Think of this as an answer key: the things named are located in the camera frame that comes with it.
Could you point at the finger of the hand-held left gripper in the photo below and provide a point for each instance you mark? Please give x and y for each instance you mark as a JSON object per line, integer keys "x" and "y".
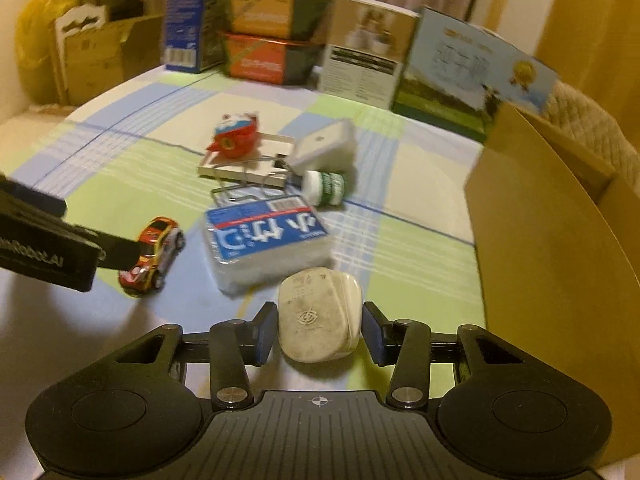
{"x": 120, "y": 252}

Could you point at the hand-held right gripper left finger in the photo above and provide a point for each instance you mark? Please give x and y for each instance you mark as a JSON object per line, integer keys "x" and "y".
{"x": 265, "y": 334}

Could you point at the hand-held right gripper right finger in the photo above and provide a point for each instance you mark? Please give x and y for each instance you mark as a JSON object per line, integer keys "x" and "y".
{"x": 373, "y": 334}

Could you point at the red yellow toy car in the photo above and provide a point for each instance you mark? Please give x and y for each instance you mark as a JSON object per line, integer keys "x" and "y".
{"x": 152, "y": 255}

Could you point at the white power adapter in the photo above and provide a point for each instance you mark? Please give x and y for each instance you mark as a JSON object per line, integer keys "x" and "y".
{"x": 317, "y": 315}

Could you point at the blue label tissue pack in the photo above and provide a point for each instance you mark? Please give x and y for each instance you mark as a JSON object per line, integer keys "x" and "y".
{"x": 265, "y": 245}

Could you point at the white square tray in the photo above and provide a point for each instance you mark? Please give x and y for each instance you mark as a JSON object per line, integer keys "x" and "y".
{"x": 235, "y": 170}

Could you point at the white green small bottle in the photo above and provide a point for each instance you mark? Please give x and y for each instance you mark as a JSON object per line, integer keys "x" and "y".
{"x": 325, "y": 187}

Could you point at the red toy figure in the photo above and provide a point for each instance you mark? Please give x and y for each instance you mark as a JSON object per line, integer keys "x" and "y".
{"x": 235, "y": 137}

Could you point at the white square plug-in device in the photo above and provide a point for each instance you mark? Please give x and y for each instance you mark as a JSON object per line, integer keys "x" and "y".
{"x": 322, "y": 147}

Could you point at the brown cardboard storage box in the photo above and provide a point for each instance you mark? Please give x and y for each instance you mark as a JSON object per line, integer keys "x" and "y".
{"x": 100, "y": 55}

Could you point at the yellow plastic bag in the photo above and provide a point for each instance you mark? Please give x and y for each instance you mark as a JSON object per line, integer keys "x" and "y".
{"x": 42, "y": 35}

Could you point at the red orange instant noodle bowl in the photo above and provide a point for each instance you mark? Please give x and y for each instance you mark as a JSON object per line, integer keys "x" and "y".
{"x": 265, "y": 60}

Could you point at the tall blue carton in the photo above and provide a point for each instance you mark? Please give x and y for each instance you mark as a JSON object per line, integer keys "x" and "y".
{"x": 186, "y": 15}

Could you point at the blue green milk case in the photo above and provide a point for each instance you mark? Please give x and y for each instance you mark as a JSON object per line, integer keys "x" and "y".
{"x": 465, "y": 75}

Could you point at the yellow instant noodle bowl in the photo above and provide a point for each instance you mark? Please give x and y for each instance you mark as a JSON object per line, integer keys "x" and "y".
{"x": 270, "y": 12}

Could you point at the white paper product box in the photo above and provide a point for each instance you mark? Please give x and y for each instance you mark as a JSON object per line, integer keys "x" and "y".
{"x": 367, "y": 50}

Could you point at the beige quilted chair cushion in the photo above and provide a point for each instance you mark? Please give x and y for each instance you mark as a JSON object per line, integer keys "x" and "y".
{"x": 590, "y": 115}

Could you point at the wooden door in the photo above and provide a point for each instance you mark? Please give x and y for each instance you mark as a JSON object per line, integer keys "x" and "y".
{"x": 590, "y": 25}

